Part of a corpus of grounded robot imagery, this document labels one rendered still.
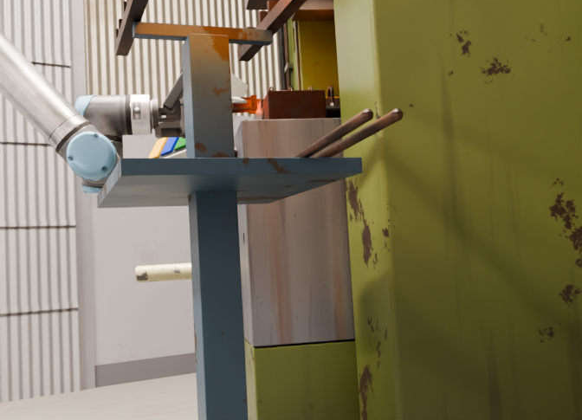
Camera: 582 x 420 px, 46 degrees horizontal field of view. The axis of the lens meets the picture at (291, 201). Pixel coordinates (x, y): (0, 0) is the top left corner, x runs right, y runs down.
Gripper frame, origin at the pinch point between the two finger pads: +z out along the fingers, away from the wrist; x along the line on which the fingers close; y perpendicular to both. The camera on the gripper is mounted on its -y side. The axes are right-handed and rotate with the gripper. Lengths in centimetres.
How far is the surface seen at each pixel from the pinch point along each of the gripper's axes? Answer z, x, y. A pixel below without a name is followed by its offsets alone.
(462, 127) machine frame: 32, 48, 16
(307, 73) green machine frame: 19.7, -18.5, -12.2
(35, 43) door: -89, -232, -91
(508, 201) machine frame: 39, 48, 29
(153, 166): -18, 77, 25
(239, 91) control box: 4.1, -43.9, -14.1
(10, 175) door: -102, -226, -17
